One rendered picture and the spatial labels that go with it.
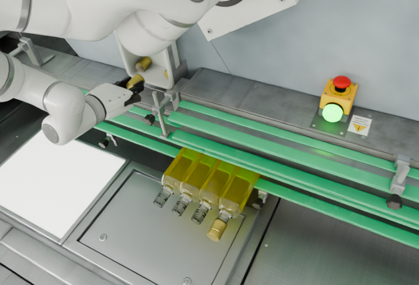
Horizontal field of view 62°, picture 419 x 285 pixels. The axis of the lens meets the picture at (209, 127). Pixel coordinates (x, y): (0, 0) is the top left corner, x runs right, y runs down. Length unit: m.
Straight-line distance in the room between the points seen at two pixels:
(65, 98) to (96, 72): 0.57
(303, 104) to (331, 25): 0.21
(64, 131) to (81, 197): 0.41
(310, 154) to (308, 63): 0.23
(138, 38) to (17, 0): 0.18
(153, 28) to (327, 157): 0.51
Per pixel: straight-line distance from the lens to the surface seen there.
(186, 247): 1.02
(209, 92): 0.98
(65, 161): 1.32
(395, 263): 1.10
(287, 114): 0.91
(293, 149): 0.86
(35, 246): 1.18
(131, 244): 1.07
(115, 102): 0.91
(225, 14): 0.86
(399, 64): 0.88
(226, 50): 1.00
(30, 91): 0.83
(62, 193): 1.24
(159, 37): 0.56
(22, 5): 0.50
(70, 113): 0.79
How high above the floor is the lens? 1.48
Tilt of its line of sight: 35 degrees down
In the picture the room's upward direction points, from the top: 145 degrees counter-clockwise
